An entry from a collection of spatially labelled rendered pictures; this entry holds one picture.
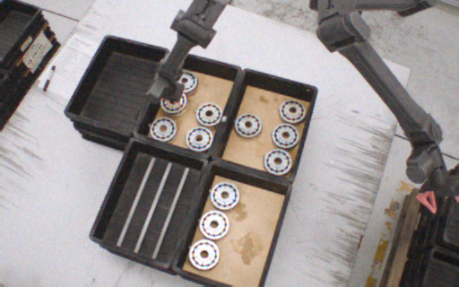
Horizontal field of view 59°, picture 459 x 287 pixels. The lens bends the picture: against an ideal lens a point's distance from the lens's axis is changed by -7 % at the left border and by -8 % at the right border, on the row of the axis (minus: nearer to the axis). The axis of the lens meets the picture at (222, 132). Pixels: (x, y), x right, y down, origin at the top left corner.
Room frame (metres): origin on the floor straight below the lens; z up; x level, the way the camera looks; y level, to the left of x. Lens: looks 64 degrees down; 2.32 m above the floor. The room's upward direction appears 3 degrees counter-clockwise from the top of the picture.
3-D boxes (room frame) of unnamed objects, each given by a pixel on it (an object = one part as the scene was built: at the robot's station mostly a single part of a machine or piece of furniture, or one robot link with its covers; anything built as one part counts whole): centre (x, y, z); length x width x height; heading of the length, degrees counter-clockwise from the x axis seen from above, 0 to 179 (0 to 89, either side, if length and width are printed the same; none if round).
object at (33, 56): (1.52, 1.05, 0.41); 0.31 x 0.02 x 0.16; 153
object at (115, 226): (0.44, 0.26, 0.87); 0.40 x 0.30 x 0.11; 159
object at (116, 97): (0.92, 0.40, 0.87); 0.40 x 0.30 x 0.11; 159
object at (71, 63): (1.18, 0.69, 0.70); 0.33 x 0.23 x 0.01; 153
